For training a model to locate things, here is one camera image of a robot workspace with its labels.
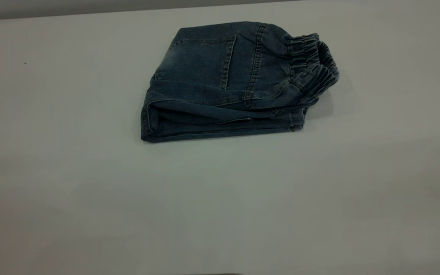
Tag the blue denim jeans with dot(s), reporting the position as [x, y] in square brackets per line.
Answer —
[204, 65]

